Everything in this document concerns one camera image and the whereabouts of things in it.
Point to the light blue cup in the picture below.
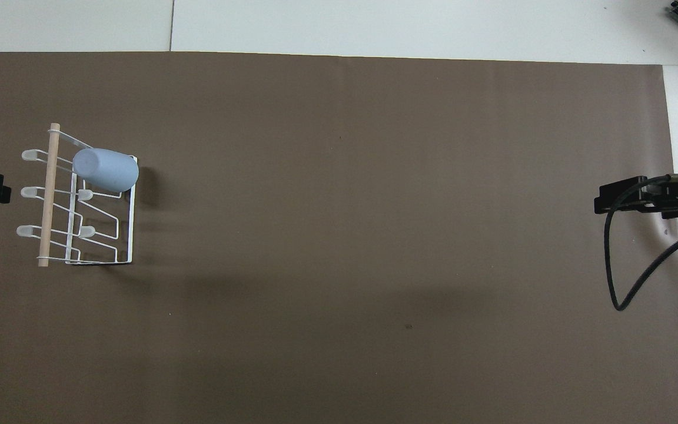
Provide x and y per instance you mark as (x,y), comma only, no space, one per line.
(106,169)

